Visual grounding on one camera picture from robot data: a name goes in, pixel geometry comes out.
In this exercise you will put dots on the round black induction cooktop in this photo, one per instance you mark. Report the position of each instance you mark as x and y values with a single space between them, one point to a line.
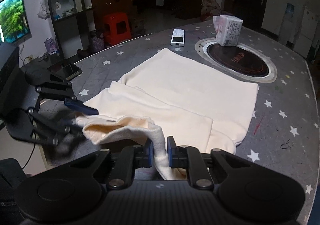
241 61

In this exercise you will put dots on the cream sweatshirt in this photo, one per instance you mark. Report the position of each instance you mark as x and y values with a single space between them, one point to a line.
171 95

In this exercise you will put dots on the dark wooden shelf cabinet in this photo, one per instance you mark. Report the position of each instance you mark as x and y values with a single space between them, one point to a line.
72 22

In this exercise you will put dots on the white remote control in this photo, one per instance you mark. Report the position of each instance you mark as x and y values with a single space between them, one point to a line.
178 38

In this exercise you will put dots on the tissue paper pack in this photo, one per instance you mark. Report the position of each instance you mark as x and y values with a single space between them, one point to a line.
227 29

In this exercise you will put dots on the water dispenser with blue bottle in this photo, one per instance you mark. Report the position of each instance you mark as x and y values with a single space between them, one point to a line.
288 23

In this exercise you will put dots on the black smartphone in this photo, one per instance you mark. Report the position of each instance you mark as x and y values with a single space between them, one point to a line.
68 72

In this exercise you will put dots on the red plastic stool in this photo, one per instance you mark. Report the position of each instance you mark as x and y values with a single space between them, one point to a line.
116 28

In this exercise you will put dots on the wall television screen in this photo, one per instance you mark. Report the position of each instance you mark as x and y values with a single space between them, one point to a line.
13 20

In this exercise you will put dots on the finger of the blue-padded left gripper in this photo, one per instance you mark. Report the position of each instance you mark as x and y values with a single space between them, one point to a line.
78 106

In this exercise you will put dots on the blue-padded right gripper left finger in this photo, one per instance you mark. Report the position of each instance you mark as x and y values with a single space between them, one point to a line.
127 161

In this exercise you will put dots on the polka dot play tent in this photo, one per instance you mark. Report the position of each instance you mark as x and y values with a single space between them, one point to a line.
211 8

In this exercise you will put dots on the white refrigerator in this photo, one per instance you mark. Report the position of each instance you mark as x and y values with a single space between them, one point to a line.
304 33

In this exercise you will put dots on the grey star-patterned table cover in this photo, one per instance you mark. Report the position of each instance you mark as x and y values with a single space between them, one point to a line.
284 131

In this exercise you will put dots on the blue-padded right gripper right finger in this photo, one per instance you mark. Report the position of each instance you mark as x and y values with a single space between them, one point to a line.
190 159

